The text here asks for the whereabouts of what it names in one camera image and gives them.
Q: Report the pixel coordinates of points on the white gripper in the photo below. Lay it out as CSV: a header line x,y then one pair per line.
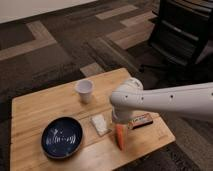
x,y
121,116

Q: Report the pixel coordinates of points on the orange pepper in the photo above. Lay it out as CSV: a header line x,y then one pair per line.
x,y
121,134

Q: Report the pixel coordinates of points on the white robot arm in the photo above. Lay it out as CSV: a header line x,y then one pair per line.
x,y
190,101

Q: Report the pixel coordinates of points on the dark blue ceramic bowl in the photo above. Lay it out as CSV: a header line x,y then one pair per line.
x,y
61,138

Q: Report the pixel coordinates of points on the white sponge packet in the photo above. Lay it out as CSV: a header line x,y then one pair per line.
x,y
100,124

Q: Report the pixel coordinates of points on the dark snack bar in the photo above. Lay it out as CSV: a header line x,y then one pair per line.
x,y
140,121

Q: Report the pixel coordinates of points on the white paper cup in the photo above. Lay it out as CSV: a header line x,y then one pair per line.
x,y
84,88

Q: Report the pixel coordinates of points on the black furniture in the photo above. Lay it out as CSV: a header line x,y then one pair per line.
x,y
182,29

